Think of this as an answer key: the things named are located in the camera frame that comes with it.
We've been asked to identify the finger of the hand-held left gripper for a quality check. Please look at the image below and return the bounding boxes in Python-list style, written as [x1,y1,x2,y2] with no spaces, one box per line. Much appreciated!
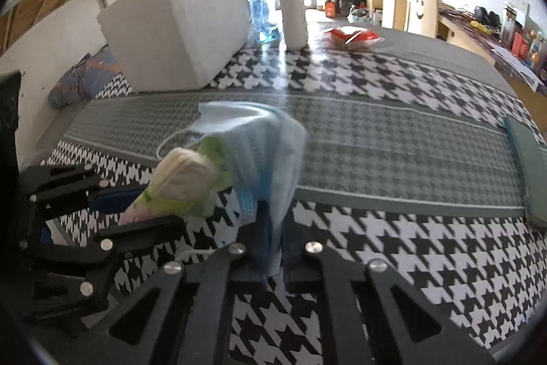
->
[26,214,187,308]
[19,164,147,217]

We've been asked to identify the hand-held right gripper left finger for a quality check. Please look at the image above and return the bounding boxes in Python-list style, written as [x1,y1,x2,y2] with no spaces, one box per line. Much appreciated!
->
[81,215,271,365]

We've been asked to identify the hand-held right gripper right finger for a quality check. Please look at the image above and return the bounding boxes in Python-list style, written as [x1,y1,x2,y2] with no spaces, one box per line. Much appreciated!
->
[282,241,496,365]

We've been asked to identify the green white tissue pack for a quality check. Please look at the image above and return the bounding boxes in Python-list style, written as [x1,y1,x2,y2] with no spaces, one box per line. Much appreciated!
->
[119,136,234,225]

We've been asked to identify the blue face mask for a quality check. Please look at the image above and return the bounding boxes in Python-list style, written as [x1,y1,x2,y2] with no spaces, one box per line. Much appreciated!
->
[156,102,307,278]

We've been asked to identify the white foam box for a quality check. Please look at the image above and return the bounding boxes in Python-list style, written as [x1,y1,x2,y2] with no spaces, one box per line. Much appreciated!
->
[96,0,253,92]

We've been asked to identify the blue quilt orange stripes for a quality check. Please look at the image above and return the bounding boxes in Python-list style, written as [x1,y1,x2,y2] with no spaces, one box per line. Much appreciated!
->
[48,44,129,109]

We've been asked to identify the houndstooth table cloth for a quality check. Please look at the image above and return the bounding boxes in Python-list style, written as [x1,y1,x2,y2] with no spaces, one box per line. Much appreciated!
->
[40,21,547,365]

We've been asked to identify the green book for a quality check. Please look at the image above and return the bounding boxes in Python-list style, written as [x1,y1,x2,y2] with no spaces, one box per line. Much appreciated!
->
[503,115,547,229]

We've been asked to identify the clear blue bottle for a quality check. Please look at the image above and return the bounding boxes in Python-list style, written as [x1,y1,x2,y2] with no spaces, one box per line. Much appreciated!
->
[248,0,281,46]

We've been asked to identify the red snack packet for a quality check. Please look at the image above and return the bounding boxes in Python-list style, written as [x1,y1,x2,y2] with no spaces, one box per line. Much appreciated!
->
[322,26,380,50]

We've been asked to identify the white trash bin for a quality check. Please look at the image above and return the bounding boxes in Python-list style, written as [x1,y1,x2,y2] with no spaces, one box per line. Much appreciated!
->
[348,6,370,25]

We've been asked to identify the wooden chair smiley face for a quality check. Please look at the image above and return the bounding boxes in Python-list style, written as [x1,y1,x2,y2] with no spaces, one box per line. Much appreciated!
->
[382,0,439,39]

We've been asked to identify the red box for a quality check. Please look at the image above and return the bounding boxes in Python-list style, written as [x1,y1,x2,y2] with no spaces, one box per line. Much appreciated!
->
[512,32,531,56]

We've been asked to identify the black bag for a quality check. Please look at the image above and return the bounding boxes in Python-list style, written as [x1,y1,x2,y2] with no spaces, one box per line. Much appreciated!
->
[473,6,501,28]

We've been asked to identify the clear bottle dark lid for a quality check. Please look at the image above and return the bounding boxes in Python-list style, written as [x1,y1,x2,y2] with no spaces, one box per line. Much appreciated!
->
[502,3,520,43]

